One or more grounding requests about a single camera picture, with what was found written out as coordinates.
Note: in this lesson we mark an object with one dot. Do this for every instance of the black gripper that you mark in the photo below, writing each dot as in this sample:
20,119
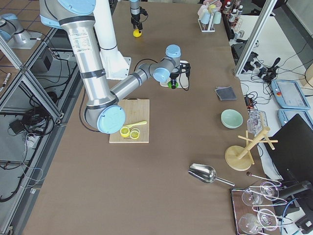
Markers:
174,77
135,20

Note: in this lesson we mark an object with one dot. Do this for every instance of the yellow lemon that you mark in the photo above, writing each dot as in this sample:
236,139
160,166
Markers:
137,33

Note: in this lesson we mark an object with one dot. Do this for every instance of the green lime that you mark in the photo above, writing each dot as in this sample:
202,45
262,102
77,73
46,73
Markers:
170,85

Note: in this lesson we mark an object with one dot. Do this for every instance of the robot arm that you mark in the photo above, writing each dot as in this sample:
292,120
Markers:
135,14
90,30

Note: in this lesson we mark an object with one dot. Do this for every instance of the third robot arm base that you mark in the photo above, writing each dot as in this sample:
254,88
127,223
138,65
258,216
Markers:
14,33

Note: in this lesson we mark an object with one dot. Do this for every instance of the white rabbit serving tray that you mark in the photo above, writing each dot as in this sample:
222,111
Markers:
183,79

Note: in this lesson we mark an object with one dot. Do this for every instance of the wine glass rack tray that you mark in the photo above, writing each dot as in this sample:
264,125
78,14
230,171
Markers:
239,208

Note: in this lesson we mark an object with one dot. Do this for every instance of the grey folded cloth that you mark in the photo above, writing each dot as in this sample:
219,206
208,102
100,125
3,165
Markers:
225,93

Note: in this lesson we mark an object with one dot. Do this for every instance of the light blue cup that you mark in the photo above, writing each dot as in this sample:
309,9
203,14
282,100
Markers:
205,18

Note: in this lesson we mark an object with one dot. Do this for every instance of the mint green cup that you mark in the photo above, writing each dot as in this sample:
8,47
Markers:
217,18

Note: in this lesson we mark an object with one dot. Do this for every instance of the beige cup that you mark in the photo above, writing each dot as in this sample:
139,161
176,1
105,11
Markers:
203,7

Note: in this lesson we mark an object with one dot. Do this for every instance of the bamboo cutting board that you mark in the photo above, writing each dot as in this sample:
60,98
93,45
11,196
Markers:
136,110

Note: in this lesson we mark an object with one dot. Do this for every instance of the mint green bowl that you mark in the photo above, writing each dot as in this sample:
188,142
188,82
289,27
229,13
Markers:
231,118

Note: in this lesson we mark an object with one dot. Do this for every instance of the yellow plastic knife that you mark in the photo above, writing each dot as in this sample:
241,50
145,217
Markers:
135,124

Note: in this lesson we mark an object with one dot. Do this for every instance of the pink cup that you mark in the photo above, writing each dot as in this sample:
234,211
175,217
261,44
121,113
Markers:
214,5

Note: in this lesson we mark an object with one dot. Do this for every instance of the hidden lemon slice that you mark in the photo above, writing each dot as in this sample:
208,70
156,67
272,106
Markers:
135,130

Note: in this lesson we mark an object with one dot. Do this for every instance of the lower lemon slice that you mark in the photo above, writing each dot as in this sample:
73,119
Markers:
134,136

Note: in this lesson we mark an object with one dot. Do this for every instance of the upper lemon slice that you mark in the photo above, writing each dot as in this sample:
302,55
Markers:
124,131

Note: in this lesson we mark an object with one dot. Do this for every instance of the wooden mug tree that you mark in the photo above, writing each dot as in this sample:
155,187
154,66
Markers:
240,158

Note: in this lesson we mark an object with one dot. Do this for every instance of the metal scoop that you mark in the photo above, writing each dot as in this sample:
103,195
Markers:
206,174

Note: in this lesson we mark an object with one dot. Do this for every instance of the blue teach pendant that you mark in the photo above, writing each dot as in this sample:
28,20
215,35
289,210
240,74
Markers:
284,115
289,95

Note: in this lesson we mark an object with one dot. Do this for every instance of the black monitor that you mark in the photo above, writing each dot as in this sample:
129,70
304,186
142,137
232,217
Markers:
293,153

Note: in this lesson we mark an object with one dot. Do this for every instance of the upper left wine glass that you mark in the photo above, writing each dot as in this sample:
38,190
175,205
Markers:
250,198

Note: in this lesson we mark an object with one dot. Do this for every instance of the upper right wine glass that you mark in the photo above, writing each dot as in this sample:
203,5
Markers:
269,190

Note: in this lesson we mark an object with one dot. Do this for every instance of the lower left wine glass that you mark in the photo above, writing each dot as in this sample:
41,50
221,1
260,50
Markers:
249,224

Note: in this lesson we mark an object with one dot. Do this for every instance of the lower right wine glass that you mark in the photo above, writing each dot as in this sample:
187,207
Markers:
267,219

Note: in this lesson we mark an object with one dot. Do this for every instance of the white wire cup rack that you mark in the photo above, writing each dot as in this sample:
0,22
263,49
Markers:
205,28

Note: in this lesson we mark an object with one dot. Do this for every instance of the aluminium frame post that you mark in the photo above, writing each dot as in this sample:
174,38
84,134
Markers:
260,23

